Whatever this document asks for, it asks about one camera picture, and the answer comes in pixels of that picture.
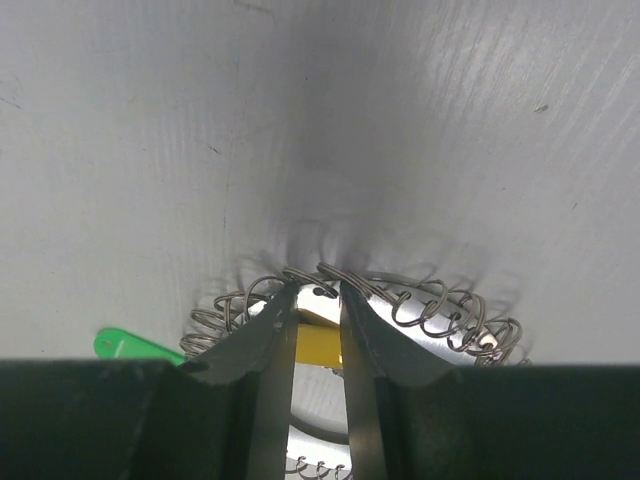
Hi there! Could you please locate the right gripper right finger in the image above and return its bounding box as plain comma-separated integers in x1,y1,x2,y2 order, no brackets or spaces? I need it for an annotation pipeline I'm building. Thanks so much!
340,285,639,479

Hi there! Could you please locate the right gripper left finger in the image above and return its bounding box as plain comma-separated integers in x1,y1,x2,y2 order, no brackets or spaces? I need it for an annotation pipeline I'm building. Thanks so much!
1,285,298,479

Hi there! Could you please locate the large metal keyring with rings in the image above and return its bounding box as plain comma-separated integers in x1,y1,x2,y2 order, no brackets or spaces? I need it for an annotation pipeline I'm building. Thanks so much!
179,262,530,479

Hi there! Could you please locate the yellow key tag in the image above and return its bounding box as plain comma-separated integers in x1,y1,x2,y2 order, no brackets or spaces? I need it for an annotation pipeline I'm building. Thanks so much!
296,309,343,370

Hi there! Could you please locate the green key tag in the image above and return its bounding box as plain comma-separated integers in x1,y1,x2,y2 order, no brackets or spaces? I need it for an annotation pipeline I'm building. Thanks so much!
93,327,185,366

